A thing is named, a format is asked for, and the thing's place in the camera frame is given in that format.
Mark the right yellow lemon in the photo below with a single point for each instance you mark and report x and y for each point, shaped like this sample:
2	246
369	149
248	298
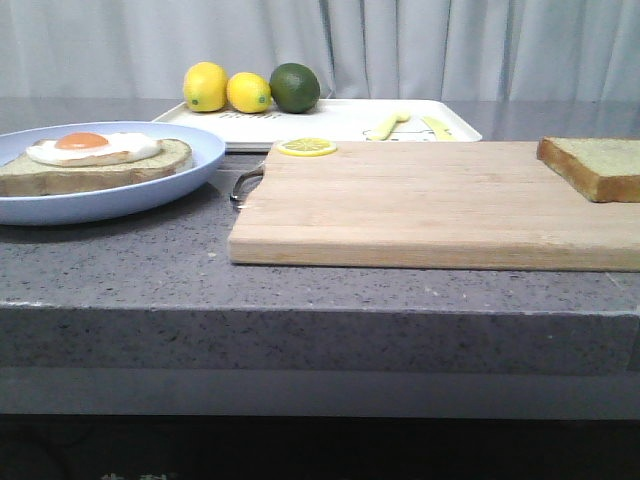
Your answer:
248	92

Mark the green lime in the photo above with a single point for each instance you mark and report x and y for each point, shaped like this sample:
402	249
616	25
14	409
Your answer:
294	88

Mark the wooden cutting board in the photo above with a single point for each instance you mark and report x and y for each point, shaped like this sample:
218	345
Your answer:
452	205

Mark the white curtain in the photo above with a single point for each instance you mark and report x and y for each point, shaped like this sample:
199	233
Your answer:
449	50

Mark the bread slice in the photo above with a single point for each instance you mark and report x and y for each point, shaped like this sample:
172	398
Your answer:
26	177
603	170

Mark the yellow plastic knife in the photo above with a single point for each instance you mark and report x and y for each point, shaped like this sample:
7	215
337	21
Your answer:
437	128

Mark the left yellow lemon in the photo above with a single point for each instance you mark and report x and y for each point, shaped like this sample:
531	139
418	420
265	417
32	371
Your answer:
204	87

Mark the lemon slice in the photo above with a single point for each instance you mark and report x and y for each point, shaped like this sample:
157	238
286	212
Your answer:
307	147

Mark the fried egg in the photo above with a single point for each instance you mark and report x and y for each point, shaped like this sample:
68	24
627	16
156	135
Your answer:
82	149

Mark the white serving tray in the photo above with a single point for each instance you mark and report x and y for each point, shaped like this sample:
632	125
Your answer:
334	119

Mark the light blue plate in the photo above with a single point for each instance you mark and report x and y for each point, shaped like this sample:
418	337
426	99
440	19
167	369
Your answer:
207	153

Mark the yellow plastic fork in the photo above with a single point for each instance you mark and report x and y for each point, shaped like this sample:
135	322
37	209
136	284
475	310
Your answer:
383	130

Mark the yellow lemon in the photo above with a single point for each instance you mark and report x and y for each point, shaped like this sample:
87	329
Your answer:
248	92
204	87

